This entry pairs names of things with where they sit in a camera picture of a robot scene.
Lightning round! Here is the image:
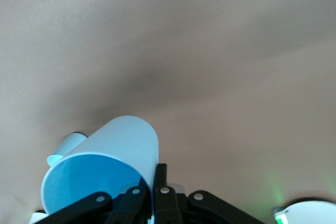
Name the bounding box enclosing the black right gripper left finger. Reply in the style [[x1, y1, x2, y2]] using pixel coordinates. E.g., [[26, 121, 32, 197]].
[[106, 178, 148, 224]]

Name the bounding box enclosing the light blue handle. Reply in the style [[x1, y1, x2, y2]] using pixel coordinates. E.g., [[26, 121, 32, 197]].
[[46, 131, 89, 168]]

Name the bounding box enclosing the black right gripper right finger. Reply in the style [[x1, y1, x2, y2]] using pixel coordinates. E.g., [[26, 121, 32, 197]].
[[152, 163, 182, 224]]

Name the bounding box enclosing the light blue plastic cup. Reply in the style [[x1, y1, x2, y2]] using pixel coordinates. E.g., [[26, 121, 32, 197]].
[[40, 115, 160, 216]]

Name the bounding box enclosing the brown table cover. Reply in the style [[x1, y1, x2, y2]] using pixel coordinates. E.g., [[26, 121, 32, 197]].
[[0, 0, 336, 224]]

